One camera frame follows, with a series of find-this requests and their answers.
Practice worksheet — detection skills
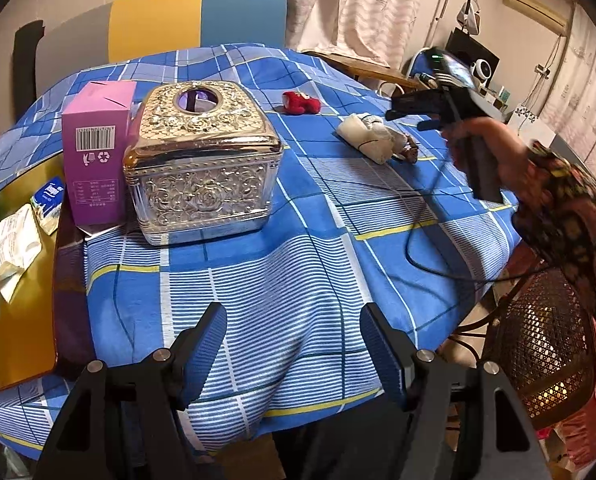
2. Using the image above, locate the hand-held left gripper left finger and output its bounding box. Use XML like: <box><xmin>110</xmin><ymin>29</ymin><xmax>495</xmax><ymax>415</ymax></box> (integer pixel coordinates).
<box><xmin>35</xmin><ymin>302</ymin><xmax>229</xmax><ymax>480</ymax></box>

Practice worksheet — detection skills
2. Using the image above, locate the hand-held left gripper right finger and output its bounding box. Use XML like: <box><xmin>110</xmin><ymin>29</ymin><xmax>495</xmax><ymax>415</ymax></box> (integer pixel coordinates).
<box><xmin>360</xmin><ymin>302</ymin><xmax>551</xmax><ymax>480</ymax></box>

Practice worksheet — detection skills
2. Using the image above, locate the beige sock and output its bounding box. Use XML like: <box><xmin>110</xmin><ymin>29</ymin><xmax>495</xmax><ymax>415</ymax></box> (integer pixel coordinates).
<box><xmin>335</xmin><ymin>114</ymin><xmax>395</xmax><ymax>164</ymax></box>

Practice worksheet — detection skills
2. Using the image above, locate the small red plush toy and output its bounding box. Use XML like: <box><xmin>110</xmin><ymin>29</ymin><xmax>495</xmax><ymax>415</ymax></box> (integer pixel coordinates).
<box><xmin>282</xmin><ymin>91</ymin><xmax>323</xmax><ymax>116</ymax></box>

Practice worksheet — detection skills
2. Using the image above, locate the gold metal tray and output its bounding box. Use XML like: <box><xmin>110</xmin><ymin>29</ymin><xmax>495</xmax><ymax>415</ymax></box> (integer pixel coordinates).
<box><xmin>0</xmin><ymin>152</ymin><xmax>74</xmax><ymax>396</ymax></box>

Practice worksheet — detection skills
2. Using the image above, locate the blue white tissue pack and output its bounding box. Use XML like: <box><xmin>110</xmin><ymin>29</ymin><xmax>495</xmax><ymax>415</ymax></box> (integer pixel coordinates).
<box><xmin>30</xmin><ymin>176</ymin><xmax>67</xmax><ymax>236</ymax></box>

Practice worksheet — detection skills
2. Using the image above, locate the person's right forearm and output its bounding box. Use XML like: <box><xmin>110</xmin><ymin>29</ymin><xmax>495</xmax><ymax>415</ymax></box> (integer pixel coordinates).
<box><xmin>510</xmin><ymin>142</ymin><xmax>596</xmax><ymax>331</ymax></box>

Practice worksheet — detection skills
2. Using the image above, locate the person's right hand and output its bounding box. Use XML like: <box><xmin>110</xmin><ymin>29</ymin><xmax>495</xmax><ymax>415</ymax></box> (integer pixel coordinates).
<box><xmin>443</xmin><ymin>117</ymin><xmax>534</xmax><ymax>206</ymax></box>

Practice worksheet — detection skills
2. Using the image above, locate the white desk fan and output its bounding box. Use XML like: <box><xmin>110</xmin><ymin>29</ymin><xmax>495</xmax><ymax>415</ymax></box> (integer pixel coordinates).
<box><xmin>470</xmin><ymin>58</ymin><xmax>495</xmax><ymax>84</ymax></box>

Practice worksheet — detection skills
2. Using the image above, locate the black monitor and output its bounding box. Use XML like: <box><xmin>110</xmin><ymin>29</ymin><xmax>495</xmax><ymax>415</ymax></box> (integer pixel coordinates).
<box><xmin>445</xmin><ymin>27</ymin><xmax>500</xmax><ymax>84</ymax></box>

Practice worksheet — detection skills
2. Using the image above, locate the blue folding chair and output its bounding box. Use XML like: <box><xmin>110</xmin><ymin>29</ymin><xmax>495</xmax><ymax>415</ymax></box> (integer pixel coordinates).
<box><xmin>407</xmin><ymin>47</ymin><xmax>445</xmax><ymax>82</ymax></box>

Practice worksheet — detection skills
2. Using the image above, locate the wooden side table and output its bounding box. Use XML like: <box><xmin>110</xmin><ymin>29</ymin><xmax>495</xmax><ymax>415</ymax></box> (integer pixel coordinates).
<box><xmin>302</xmin><ymin>50</ymin><xmax>425</xmax><ymax>92</ymax></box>

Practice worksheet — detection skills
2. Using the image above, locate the white garment steamer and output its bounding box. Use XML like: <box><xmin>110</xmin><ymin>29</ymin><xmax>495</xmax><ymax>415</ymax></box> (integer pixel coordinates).
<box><xmin>427</xmin><ymin>0</ymin><xmax>481</xmax><ymax>47</ymax></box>

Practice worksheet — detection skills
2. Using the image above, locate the blue plaid tablecloth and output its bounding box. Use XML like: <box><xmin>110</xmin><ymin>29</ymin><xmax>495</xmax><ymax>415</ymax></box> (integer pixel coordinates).
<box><xmin>0</xmin><ymin>42</ymin><xmax>524</xmax><ymax>456</ymax></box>

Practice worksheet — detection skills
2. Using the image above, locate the pale window curtain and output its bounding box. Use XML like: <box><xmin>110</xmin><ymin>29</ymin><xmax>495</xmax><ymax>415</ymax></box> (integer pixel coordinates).
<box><xmin>537</xmin><ymin>2</ymin><xmax>596</xmax><ymax>163</ymax></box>

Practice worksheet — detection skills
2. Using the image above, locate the ship print curtain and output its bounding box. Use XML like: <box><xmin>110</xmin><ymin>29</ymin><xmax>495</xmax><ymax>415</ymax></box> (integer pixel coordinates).
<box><xmin>147</xmin><ymin>0</ymin><xmax>435</xmax><ymax>69</ymax></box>

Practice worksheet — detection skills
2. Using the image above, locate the gold ornate tissue box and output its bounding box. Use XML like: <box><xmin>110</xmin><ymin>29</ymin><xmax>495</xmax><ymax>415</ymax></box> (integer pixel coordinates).
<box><xmin>122</xmin><ymin>80</ymin><xmax>284</xmax><ymax>247</ymax></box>

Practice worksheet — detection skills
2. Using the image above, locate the pink cloth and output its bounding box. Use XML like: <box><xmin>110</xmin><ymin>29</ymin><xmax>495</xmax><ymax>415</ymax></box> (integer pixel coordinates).
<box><xmin>525</xmin><ymin>320</ymin><xmax>596</xmax><ymax>472</ymax></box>

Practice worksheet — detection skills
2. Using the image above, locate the pink cardboard box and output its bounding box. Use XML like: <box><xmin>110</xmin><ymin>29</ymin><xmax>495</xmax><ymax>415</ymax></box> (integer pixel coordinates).
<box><xmin>60</xmin><ymin>80</ymin><xmax>138</xmax><ymax>228</ymax></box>

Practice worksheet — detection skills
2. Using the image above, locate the grey yellow blue chair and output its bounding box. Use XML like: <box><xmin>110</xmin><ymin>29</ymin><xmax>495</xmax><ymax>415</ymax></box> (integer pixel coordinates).
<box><xmin>32</xmin><ymin>0</ymin><xmax>290</xmax><ymax>97</ymax></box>

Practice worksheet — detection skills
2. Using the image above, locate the black upright roll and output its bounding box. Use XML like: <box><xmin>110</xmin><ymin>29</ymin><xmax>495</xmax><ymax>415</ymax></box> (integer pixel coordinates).
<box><xmin>12</xmin><ymin>19</ymin><xmax>45</xmax><ymax>112</ymax></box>

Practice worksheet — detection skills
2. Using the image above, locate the wall air conditioner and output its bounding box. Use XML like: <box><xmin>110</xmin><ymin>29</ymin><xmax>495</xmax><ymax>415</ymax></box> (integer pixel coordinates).
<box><xmin>502</xmin><ymin>0</ymin><xmax>570</xmax><ymax>37</ymax></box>

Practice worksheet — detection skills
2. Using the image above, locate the black cable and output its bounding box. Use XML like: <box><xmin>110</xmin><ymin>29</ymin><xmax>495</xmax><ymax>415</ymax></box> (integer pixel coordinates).
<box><xmin>404</xmin><ymin>150</ymin><xmax>534</xmax><ymax>283</ymax></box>

